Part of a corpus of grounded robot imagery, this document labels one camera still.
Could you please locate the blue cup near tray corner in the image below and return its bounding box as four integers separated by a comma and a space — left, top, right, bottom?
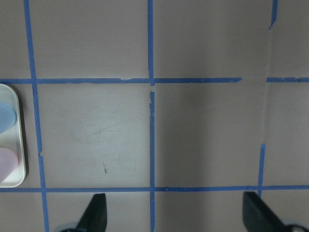
0, 102, 16, 133

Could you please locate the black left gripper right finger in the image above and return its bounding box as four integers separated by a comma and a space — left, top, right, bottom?
242, 191, 294, 232

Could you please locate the pink plastic cup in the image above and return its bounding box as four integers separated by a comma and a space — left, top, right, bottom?
0, 148, 18, 182

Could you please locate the cream plastic tray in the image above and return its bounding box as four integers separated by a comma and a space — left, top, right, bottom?
0, 84, 27, 188

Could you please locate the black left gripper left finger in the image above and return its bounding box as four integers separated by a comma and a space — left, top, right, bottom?
76, 193, 107, 232

